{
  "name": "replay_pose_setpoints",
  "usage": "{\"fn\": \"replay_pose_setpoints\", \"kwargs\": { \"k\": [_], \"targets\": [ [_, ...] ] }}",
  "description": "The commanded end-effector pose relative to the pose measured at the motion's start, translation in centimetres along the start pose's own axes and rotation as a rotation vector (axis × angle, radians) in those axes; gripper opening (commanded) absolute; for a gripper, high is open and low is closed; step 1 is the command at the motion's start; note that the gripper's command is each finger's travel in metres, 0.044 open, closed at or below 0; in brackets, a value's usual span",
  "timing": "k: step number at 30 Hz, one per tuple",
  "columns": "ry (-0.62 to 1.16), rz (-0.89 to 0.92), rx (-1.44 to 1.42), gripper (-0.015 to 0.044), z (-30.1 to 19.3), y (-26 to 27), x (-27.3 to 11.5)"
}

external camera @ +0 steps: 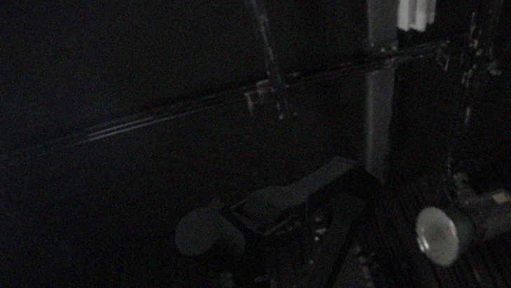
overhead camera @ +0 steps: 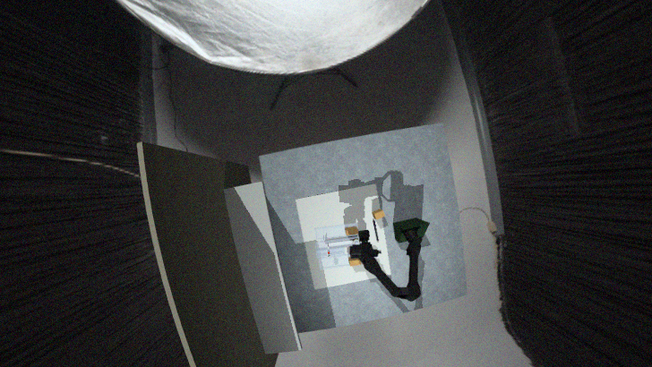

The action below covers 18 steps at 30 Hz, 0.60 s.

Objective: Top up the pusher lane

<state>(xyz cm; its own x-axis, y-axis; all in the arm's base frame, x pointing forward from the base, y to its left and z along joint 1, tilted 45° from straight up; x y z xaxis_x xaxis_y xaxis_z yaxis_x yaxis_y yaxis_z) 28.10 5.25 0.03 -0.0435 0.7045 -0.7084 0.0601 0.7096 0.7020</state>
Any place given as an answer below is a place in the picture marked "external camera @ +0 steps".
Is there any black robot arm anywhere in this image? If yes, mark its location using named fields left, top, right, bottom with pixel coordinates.
left=175, top=157, right=383, bottom=288

